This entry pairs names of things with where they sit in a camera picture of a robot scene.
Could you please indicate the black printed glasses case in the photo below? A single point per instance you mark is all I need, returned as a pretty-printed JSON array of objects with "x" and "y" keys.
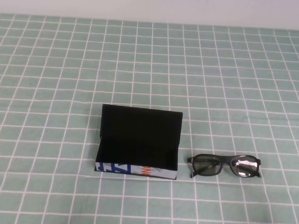
[{"x": 138, "y": 131}]

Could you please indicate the black framed glasses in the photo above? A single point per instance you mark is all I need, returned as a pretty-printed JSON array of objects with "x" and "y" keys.
[{"x": 206, "y": 165}]

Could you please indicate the green white checked tablecloth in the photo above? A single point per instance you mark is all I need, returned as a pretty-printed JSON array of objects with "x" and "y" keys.
[{"x": 67, "y": 63}]

